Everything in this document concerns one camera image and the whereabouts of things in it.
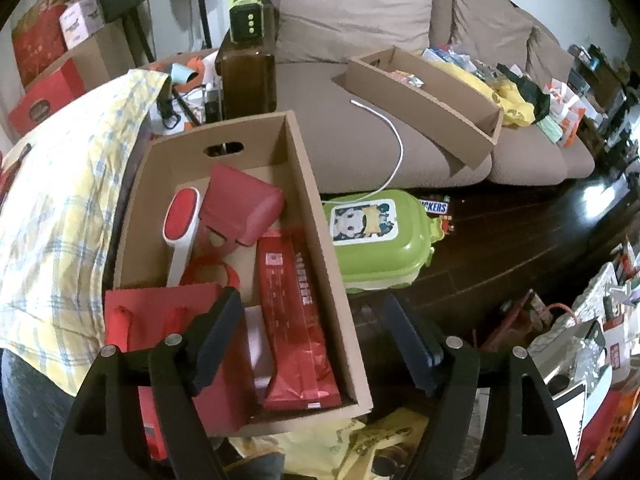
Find deep cardboard box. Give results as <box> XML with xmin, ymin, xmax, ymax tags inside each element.
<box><xmin>112</xmin><ymin>111</ymin><xmax>375</xmax><ymax>438</ymax></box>

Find plain yellow plastic bag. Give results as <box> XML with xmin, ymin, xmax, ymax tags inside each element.
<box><xmin>450</xmin><ymin>60</ymin><xmax>538</xmax><ymax>128</ymax></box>

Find large brown carton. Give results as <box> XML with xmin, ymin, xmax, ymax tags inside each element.
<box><xmin>22</xmin><ymin>22</ymin><xmax>133</xmax><ymax>93</ymax></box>

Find candy wrappers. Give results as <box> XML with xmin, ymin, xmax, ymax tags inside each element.
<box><xmin>390</xmin><ymin>70</ymin><xmax>426</xmax><ymax>88</ymax></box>

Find orange tool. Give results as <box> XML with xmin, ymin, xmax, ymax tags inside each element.
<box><xmin>172</xmin><ymin>57</ymin><xmax>206</xmax><ymax>91</ymax></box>

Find tall red printed box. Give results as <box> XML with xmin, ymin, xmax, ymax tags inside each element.
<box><xmin>12</xmin><ymin>4</ymin><xmax>68</xmax><ymax>88</ymax></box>

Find open box with papers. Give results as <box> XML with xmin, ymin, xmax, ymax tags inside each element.
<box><xmin>145</xmin><ymin>50</ymin><xmax>221</xmax><ymax>136</ymax></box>

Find red handbag-shaped box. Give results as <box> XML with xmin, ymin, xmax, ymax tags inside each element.
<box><xmin>200</xmin><ymin>162</ymin><xmax>285</xmax><ymax>257</ymax></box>

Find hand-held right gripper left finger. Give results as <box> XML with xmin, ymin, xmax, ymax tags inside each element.
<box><xmin>50</xmin><ymin>286</ymin><xmax>246</xmax><ymax>480</ymax></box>

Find silver foil bag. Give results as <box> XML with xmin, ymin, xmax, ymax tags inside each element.
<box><xmin>530</xmin><ymin>305</ymin><xmax>621</xmax><ymax>396</ymax></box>

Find yellow printed plastic bag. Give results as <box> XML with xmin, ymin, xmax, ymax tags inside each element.
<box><xmin>230</xmin><ymin>407</ymin><xmax>436</xmax><ymax>480</ymax></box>

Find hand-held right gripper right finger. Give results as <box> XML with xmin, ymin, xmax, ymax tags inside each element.
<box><xmin>382</xmin><ymin>292</ymin><xmax>578</xmax><ymax>480</ymax></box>

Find pile of snack packets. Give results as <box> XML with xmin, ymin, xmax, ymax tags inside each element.
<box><xmin>422</xmin><ymin>45</ymin><xmax>476</xmax><ymax>73</ymax></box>

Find green black radio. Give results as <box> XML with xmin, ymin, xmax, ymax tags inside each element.
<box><xmin>229</xmin><ymin>0</ymin><xmax>263</xmax><ymax>43</ymax></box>

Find shallow cardboard tray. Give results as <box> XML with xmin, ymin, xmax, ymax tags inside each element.
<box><xmin>332</xmin><ymin>46</ymin><xmax>503</xmax><ymax>171</ymax></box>

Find green toy case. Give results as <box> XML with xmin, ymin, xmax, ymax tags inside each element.
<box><xmin>322</xmin><ymin>189</ymin><xmax>443</xmax><ymax>291</ymax></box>

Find orange cord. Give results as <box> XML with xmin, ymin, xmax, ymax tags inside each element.
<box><xmin>472</xmin><ymin>287</ymin><xmax>583</xmax><ymax>351</ymax></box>

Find brown sofa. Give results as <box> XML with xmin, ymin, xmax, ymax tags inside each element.
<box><xmin>255</xmin><ymin>0</ymin><xmax>596</xmax><ymax>193</ymax></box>

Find small pink white box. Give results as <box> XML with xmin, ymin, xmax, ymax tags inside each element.
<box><xmin>59</xmin><ymin>0</ymin><xmax>105</xmax><ymax>51</ymax></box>

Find white red lint brush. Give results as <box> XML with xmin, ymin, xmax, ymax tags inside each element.
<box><xmin>161</xmin><ymin>186</ymin><xmax>203</xmax><ymax>288</ymax></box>

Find long red packet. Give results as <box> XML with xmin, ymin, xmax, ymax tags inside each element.
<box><xmin>257</xmin><ymin>228</ymin><xmax>342</xmax><ymax>411</ymax></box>

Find wide red gift box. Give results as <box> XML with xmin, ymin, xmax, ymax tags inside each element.
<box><xmin>7</xmin><ymin>57</ymin><xmax>88</xmax><ymax>136</ymax></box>

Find brown chocolate bar pack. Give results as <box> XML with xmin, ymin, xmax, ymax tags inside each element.
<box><xmin>417</xmin><ymin>195</ymin><xmax>456</xmax><ymax>233</ymax></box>

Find red box with ribbon handle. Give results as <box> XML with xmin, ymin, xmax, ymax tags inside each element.
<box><xmin>104</xmin><ymin>255</ymin><xmax>251</xmax><ymax>461</ymax></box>

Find person's grey pants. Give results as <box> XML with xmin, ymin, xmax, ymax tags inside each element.
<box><xmin>0</xmin><ymin>347</ymin><xmax>81</xmax><ymax>480</ymax></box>

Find yellow checked tablecloth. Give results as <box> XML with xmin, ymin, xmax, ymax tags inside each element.
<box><xmin>0</xmin><ymin>70</ymin><xmax>173</xmax><ymax>396</ymax></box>

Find dark green cloth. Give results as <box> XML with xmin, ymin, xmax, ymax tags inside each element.
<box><xmin>495</xmin><ymin>62</ymin><xmax>551</xmax><ymax>123</ymax></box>

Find beige sofa cushion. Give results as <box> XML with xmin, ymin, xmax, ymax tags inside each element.
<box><xmin>525</xmin><ymin>27</ymin><xmax>576</xmax><ymax>78</ymax></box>
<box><xmin>276</xmin><ymin>0</ymin><xmax>437</xmax><ymax>63</ymax></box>
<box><xmin>452</xmin><ymin>0</ymin><xmax>536</xmax><ymax>68</ymax></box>

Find orange white paper bag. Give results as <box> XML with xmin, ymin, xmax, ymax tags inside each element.
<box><xmin>547</xmin><ymin>77</ymin><xmax>588</xmax><ymax>133</ymax></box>

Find light green packet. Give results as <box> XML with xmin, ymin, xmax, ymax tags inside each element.
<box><xmin>537</xmin><ymin>115</ymin><xmax>566</xmax><ymax>143</ymax></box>

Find teal cylinder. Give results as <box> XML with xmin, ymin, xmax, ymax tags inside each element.
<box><xmin>167</xmin><ymin>64</ymin><xmax>201</xmax><ymax>86</ymax></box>

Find white cable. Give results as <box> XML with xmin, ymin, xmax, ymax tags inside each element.
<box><xmin>350</xmin><ymin>100</ymin><xmax>405</xmax><ymax>198</ymax></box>

